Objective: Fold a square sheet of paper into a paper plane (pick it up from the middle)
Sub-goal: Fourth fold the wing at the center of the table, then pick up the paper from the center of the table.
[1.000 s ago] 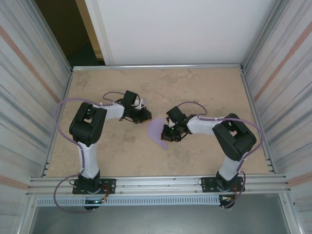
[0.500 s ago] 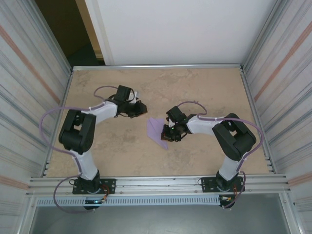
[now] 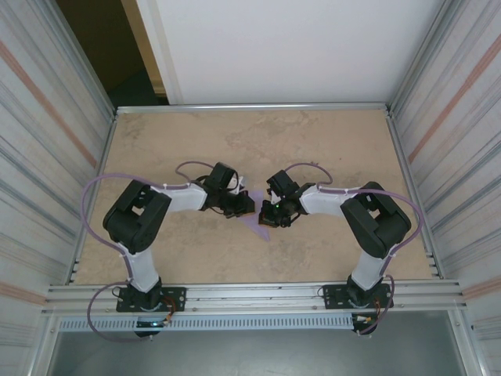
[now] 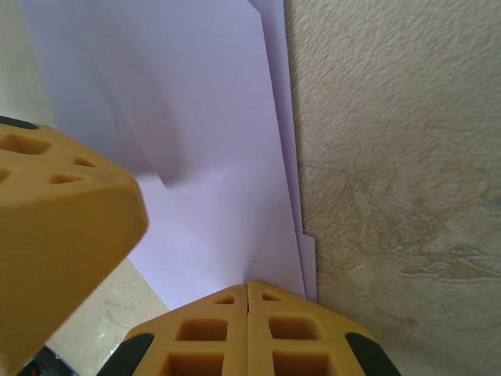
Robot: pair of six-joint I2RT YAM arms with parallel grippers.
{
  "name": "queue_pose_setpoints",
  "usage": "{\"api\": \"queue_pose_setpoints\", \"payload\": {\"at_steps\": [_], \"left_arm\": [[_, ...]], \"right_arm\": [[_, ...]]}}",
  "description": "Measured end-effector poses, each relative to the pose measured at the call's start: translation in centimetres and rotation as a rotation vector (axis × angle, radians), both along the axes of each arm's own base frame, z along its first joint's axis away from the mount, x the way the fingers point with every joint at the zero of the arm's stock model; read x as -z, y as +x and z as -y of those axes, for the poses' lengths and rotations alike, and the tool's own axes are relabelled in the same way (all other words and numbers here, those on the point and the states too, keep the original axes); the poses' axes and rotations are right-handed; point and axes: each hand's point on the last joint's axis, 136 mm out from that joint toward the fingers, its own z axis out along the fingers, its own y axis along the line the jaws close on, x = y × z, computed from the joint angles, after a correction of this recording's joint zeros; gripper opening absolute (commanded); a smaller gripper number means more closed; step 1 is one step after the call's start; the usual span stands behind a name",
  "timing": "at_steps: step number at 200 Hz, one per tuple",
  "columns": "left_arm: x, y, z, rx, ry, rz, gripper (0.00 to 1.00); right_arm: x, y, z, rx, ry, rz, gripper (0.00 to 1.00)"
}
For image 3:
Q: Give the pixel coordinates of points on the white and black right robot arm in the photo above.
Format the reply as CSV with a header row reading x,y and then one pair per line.
x,y
375,223

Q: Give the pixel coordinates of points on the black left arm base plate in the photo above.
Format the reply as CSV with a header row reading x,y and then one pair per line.
x,y
176,297

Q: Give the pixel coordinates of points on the aluminium corner post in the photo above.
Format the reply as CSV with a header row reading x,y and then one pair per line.
x,y
80,58
422,58

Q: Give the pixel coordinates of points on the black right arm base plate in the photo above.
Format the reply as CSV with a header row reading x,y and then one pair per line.
x,y
332,297

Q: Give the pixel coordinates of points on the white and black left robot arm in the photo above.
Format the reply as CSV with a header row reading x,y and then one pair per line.
x,y
133,223

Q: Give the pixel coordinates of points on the wide aluminium mounting rail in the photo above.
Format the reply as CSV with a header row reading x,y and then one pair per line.
x,y
254,297

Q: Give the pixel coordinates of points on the thin aluminium table edge rail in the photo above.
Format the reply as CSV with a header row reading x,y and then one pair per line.
x,y
254,107

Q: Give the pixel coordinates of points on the aluminium side table rail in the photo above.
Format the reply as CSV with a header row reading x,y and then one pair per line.
x,y
102,160
414,196

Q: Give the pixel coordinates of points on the black base controller board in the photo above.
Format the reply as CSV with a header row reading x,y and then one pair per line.
x,y
150,333
364,329

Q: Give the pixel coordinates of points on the grey metal shelf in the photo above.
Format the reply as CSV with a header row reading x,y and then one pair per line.
x,y
254,352

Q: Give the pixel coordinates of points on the white door frame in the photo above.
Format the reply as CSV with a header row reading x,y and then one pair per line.
x,y
160,51

